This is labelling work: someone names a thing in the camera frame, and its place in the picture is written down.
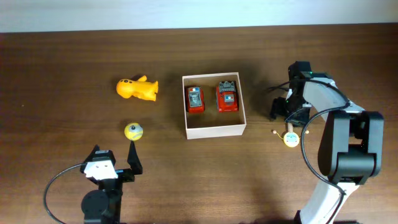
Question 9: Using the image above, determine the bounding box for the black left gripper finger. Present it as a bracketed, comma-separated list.
[127, 141, 143, 174]
[85, 144, 100, 163]

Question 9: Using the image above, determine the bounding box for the yellow minion ball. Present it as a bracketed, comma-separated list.
[124, 123, 144, 141]

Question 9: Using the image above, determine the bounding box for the wooden rattle drum toy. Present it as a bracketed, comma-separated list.
[271, 123, 300, 147]

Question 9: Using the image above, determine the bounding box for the red toy fire truck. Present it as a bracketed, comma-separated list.
[216, 81, 239, 113]

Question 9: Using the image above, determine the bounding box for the pink cardboard box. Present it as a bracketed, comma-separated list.
[182, 72, 247, 139]

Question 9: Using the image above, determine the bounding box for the red toy truck grey front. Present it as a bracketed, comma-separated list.
[186, 86, 205, 113]

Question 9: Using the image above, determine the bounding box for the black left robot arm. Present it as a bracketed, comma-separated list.
[80, 141, 143, 224]

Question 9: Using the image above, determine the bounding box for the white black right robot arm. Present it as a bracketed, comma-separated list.
[271, 70, 384, 223]

